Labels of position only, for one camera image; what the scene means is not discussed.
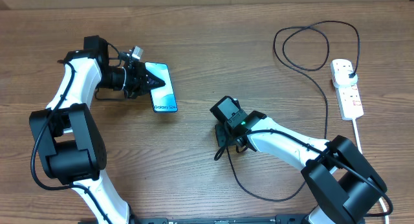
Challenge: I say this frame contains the white power strip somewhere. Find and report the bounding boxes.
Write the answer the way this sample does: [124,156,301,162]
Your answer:
[330,59,364,120]

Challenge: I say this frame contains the smartphone with lit screen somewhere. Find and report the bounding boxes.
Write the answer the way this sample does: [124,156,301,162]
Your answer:
[145,62,178,113]

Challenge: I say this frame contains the white charger plug adapter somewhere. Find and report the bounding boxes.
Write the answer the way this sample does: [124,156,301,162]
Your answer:
[332,71,358,89]

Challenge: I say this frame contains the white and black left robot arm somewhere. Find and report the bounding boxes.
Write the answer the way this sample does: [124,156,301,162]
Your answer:
[29,35,171,223]

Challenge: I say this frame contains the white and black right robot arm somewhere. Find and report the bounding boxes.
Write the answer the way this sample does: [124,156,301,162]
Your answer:
[210,96,387,223]

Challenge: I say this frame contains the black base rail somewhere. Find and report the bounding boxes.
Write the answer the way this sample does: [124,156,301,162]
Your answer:
[77,213,366,224]

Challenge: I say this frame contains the white power strip cord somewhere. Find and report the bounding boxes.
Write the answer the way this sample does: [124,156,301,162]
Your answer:
[351,118,390,224]

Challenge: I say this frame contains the black charger cable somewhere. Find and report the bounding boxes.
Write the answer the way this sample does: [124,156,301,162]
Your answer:
[224,20,361,203]

